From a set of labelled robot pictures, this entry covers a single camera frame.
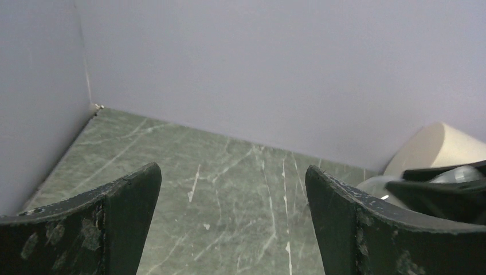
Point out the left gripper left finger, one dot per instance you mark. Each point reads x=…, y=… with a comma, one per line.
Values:
x=100, y=231

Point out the clear bottle silver cap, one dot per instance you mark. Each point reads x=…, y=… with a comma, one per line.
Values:
x=376, y=185

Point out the cream cylindrical container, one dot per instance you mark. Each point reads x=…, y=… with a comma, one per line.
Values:
x=436, y=145

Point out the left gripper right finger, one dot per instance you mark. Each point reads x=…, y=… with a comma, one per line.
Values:
x=358, y=233

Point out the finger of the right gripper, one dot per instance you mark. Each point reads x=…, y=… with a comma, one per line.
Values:
x=456, y=193

